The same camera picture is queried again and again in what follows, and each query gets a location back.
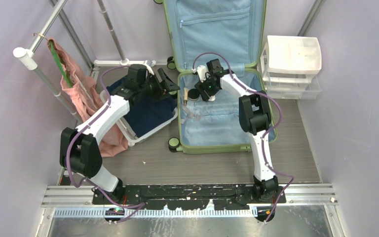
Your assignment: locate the white plastic drawer organizer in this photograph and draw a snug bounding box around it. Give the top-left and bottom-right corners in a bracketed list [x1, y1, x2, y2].
[258, 35, 322, 100]

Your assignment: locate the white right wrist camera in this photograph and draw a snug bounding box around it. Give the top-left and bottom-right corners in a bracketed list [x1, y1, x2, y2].
[191, 65, 208, 83]

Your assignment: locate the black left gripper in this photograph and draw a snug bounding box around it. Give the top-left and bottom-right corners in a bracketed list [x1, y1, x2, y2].
[139, 69, 180, 103]

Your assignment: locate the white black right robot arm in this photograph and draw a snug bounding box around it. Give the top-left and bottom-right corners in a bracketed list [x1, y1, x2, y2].
[191, 59, 279, 203]

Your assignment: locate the white and silver clothes rack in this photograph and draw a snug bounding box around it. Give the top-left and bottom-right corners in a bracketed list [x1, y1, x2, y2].
[17, 0, 170, 119]

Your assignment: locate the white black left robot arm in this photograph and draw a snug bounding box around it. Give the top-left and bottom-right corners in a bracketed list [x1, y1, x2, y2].
[60, 64, 180, 204]

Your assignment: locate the green ribbed hard-shell suitcase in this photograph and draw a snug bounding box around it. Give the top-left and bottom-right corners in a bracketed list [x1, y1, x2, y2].
[162, 0, 266, 154]

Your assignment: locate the black round jar lid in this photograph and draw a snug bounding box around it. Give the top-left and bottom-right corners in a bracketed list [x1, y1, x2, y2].
[188, 89, 200, 101]

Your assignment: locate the white perforated plastic basket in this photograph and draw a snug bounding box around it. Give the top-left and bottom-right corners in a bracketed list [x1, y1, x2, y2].
[102, 95, 178, 146]

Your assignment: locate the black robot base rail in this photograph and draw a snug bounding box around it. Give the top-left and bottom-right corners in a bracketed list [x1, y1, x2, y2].
[92, 184, 286, 221]

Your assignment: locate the pink cloth garment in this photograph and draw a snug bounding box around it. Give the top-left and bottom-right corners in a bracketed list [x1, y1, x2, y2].
[47, 38, 128, 158]

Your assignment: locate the green clothes hanger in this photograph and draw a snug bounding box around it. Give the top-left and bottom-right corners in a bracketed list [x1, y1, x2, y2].
[48, 40, 73, 88]

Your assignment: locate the navy blue garment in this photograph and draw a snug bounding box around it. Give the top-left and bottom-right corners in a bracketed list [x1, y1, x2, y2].
[124, 96, 177, 137]

